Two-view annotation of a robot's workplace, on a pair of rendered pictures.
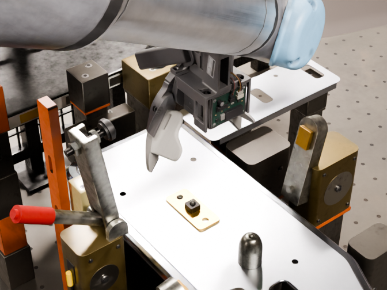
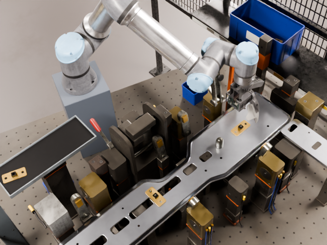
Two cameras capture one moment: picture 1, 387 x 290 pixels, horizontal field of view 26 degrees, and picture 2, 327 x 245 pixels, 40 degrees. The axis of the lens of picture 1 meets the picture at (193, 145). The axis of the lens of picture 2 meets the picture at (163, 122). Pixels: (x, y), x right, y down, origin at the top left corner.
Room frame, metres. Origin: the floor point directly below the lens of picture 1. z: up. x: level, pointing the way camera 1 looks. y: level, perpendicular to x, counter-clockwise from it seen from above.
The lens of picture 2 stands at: (0.56, -1.08, 2.50)
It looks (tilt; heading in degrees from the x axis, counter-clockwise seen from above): 53 degrees down; 90
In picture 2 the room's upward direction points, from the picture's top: 5 degrees counter-clockwise
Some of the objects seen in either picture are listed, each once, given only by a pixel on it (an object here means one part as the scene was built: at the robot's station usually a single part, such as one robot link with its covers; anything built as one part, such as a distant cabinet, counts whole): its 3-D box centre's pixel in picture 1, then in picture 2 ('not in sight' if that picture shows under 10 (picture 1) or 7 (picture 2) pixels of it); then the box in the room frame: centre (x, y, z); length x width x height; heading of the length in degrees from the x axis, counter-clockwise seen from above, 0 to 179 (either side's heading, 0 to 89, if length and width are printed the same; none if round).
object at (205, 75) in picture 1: (206, 71); (241, 91); (0.86, -0.02, 1.25); 0.09 x 0.08 x 0.12; 38
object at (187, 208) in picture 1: (192, 206); (240, 127); (0.88, 0.00, 1.01); 0.08 x 0.04 x 0.01; 37
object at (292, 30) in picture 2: not in sight; (264, 30); (1.06, 0.47, 1.10); 0.30 x 0.17 x 0.13; 130
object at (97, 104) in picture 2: not in sight; (88, 111); (0.22, 0.24, 0.90); 0.20 x 0.20 x 0.40; 21
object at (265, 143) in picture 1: (260, 206); (284, 168); (1.06, -0.12, 0.84); 0.12 x 0.07 x 0.28; 128
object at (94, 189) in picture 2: not in sight; (99, 205); (0.28, -0.24, 0.89); 0.12 x 0.08 x 0.38; 128
